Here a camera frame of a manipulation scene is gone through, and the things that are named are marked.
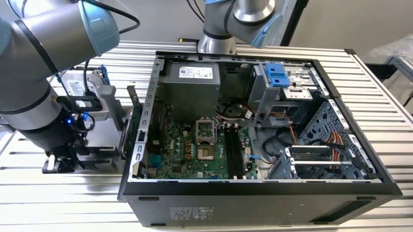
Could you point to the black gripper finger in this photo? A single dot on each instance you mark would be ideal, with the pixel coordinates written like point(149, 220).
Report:
point(51, 166)
point(69, 165)

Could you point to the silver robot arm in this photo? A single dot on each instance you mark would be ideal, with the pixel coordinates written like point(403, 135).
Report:
point(39, 48)

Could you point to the black RAM slot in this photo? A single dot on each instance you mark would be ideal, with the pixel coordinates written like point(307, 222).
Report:
point(237, 152)
point(229, 152)
point(233, 152)

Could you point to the wrist device with blue light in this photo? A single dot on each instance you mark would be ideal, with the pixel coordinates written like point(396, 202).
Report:
point(82, 104)

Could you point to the hard disk in blue carrier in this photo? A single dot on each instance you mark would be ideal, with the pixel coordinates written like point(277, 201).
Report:
point(74, 87)

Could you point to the grey parts rack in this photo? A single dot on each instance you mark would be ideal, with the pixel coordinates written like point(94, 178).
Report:
point(108, 101)

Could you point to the green graphics card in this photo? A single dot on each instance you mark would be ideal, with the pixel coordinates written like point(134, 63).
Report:
point(137, 113)

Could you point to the green motherboard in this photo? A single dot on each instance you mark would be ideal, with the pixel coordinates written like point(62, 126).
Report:
point(176, 157)

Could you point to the black cooling fan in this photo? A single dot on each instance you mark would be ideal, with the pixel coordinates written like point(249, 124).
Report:
point(158, 116)

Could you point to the CPU socket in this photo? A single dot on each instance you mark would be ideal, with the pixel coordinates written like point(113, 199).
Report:
point(206, 152)

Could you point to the grey power supply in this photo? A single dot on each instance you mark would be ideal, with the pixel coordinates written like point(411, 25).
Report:
point(190, 96)

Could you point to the black PC case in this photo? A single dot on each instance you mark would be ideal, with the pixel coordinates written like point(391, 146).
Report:
point(227, 205)

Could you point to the yellow tipped black bar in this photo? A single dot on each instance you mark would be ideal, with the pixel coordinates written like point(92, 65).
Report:
point(190, 40)

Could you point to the blue plastic drive latch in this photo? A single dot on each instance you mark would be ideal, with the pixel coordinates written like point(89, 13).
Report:
point(277, 77)

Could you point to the silver disk bay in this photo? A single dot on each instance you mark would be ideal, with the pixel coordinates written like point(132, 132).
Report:
point(309, 153)

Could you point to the silver drive cage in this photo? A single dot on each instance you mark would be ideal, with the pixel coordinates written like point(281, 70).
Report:
point(297, 94)

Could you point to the plastic covered shelf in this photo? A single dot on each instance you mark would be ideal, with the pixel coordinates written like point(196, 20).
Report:
point(398, 50)

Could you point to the black vertical post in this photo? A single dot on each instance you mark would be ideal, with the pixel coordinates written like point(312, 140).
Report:
point(295, 21)

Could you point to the black metal bracket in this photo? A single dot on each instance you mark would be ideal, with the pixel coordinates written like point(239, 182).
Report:
point(382, 71)

